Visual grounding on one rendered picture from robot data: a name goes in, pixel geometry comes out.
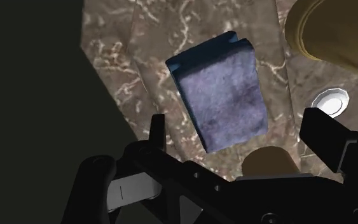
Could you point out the yellow round vessel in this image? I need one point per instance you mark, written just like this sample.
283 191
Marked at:
333 34

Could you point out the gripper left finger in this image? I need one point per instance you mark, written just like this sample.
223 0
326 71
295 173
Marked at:
154 167

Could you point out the blue folded towel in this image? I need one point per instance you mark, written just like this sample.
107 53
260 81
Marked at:
220 93

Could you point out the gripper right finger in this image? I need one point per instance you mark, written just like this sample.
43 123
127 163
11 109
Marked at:
336 139

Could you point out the brown cylinder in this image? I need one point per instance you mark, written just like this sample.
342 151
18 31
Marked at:
268 163

